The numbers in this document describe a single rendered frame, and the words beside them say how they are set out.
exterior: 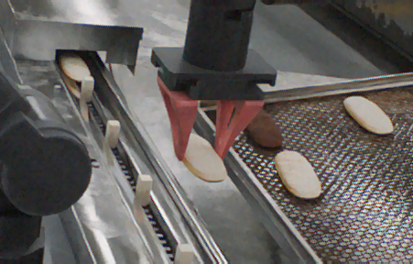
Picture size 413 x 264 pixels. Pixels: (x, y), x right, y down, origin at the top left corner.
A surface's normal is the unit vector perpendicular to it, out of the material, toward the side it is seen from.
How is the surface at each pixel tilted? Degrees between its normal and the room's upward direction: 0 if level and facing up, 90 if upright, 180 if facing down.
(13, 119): 32
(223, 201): 0
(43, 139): 90
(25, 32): 90
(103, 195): 0
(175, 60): 2
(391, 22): 90
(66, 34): 90
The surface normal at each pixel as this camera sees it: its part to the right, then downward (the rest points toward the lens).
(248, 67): 0.11, -0.89
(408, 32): -0.96, -0.03
